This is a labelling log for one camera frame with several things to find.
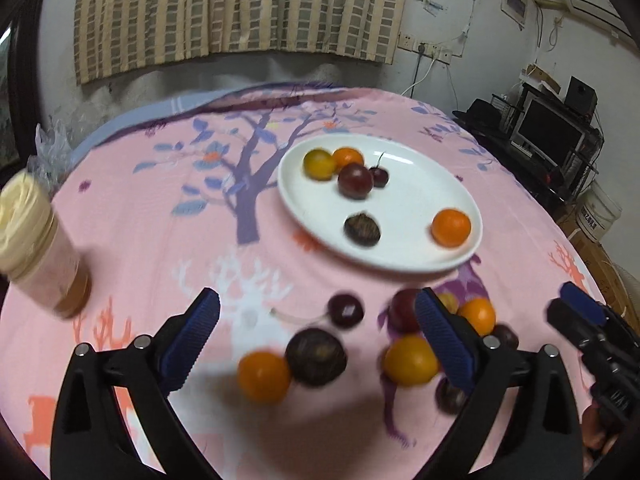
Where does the striped woven curtain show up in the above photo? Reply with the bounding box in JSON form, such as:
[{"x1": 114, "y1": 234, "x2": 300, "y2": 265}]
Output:
[{"x1": 74, "y1": 0, "x2": 414, "y2": 86}]

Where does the white power cable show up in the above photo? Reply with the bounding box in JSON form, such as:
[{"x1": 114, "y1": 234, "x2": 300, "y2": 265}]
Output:
[{"x1": 400, "y1": 52, "x2": 437, "y2": 98}]

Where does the pink printed tablecloth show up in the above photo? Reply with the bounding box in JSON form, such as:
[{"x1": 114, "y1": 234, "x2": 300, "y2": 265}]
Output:
[{"x1": 0, "y1": 82, "x2": 608, "y2": 480}]

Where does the white oval plate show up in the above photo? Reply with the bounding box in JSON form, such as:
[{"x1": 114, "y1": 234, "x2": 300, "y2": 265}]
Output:
[{"x1": 278, "y1": 134, "x2": 484, "y2": 274}]

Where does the dark red cherry tomato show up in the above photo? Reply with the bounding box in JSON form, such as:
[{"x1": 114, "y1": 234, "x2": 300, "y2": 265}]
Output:
[
  {"x1": 389, "y1": 288, "x2": 426, "y2": 335},
  {"x1": 337, "y1": 162, "x2": 374, "y2": 201}
]

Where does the black speaker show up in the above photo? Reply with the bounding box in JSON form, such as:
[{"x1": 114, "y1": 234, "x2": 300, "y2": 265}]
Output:
[{"x1": 565, "y1": 76, "x2": 599, "y2": 119}]

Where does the white air conditioner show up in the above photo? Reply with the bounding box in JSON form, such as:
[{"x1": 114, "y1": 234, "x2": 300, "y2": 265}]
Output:
[{"x1": 559, "y1": 0, "x2": 637, "y2": 42}]

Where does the white wall panel box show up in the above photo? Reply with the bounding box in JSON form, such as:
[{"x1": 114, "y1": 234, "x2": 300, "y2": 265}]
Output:
[{"x1": 501, "y1": 0, "x2": 530, "y2": 25}]

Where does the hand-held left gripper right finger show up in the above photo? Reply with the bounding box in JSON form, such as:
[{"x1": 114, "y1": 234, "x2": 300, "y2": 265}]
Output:
[{"x1": 414, "y1": 287, "x2": 585, "y2": 480}]

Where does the black media stand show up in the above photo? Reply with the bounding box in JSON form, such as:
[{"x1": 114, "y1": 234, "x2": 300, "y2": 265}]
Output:
[{"x1": 462, "y1": 92, "x2": 601, "y2": 216}]

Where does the orange cherry tomato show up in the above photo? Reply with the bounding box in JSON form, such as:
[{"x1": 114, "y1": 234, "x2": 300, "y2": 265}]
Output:
[{"x1": 332, "y1": 147, "x2": 365, "y2": 171}]

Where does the small cardboard box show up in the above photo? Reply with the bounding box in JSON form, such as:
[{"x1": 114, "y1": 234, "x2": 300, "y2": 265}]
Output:
[{"x1": 519, "y1": 63, "x2": 562, "y2": 95}]

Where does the dark red cherry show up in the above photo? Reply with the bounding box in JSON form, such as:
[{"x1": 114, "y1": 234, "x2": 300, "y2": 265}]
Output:
[
  {"x1": 270, "y1": 292, "x2": 366, "y2": 331},
  {"x1": 369, "y1": 152, "x2": 390, "y2": 189}
]

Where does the glass jar with cream lid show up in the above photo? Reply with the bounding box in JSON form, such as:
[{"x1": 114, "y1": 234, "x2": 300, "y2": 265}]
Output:
[{"x1": 0, "y1": 167, "x2": 93, "y2": 320}]

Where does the clear plastic bag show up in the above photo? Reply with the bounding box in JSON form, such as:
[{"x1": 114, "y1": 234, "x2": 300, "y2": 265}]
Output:
[{"x1": 27, "y1": 120, "x2": 76, "y2": 196}]

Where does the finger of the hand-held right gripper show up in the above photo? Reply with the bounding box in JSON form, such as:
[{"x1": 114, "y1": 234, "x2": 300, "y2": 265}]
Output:
[
  {"x1": 545, "y1": 298, "x2": 601, "y2": 358},
  {"x1": 559, "y1": 281, "x2": 610, "y2": 327}
]

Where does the computer monitor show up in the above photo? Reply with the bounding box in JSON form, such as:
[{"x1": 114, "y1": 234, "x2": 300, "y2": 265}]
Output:
[{"x1": 510, "y1": 96, "x2": 588, "y2": 168}]

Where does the person's right hand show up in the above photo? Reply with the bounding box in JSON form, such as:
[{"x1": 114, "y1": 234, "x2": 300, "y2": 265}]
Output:
[{"x1": 581, "y1": 402, "x2": 623, "y2": 467}]

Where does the dark brown chestnut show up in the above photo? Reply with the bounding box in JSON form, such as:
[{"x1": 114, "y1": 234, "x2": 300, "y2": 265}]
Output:
[
  {"x1": 490, "y1": 323, "x2": 520, "y2": 351},
  {"x1": 435, "y1": 377, "x2": 470, "y2": 416},
  {"x1": 285, "y1": 327, "x2": 348, "y2": 387},
  {"x1": 343, "y1": 212, "x2": 382, "y2": 248}
]

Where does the small orange kumquat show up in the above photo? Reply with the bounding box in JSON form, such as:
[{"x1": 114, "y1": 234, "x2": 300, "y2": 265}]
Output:
[
  {"x1": 457, "y1": 297, "x2": 497, "y2": 337},
  {"x1": 431, "y1": 208, "x2": 473, "y2": 248},
  {"x1": 237, "y1": 351, "x2": 292, "y2": 406}
]

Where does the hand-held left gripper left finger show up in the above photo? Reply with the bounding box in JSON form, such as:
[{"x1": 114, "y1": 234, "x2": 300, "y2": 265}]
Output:
[{"x1": 50, "y1": 287, "x2": 223, "y2": 480}]

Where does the black hat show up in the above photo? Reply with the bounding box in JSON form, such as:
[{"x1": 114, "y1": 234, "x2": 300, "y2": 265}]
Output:
[{"x1": 452, "y1": 99, "x2": 504, "y2": 129}]

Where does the white plastic bucket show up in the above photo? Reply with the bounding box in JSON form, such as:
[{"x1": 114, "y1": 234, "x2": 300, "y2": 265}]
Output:
[{"x1": 575, "y1": 180, "x2": 624, "y2": 246}]

